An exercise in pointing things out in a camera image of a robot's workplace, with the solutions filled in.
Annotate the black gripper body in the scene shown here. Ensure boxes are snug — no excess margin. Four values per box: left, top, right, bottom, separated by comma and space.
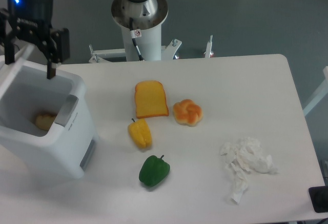
7, 0, 54, 46

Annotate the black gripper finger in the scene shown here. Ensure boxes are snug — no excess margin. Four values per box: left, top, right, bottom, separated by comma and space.
44, 28, 70, 79
1, 8, 15, 65

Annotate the white trash can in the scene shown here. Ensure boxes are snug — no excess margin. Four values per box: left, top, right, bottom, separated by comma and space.
1, 45, 98, 178

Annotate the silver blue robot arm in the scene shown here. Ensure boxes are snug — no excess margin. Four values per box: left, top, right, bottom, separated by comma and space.
1, 0, 168, 79

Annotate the bread roll inside can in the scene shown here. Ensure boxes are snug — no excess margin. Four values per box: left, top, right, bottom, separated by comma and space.
35, 113, 56, 131

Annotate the orange toast slice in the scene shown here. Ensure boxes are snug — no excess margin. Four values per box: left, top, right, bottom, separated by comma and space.
134, 80, 169, 118

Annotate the yellow bell pepper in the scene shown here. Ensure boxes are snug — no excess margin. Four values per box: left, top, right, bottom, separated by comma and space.
128, 118, 152, 149

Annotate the knotted bread roll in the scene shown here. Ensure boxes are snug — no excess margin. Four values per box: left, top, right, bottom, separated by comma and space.
173, 99, 203, 127

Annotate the green bell pepper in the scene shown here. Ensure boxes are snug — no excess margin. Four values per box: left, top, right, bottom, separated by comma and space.
139, 155, 171, 188

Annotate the crumpled white tissue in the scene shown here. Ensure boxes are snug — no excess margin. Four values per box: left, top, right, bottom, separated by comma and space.
219, 137, 278, 204

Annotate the black device at edge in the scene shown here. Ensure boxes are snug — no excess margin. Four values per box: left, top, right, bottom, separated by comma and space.
309, 186, 327, 213

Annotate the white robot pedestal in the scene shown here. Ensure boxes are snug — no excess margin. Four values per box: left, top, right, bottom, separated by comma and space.
89, 25, 182, 63

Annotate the white clamp post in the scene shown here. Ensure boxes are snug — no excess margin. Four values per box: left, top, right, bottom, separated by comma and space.
204, 35, 214, 58

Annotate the white table leg frame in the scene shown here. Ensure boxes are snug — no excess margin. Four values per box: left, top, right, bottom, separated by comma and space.
303, 66, 327, 116

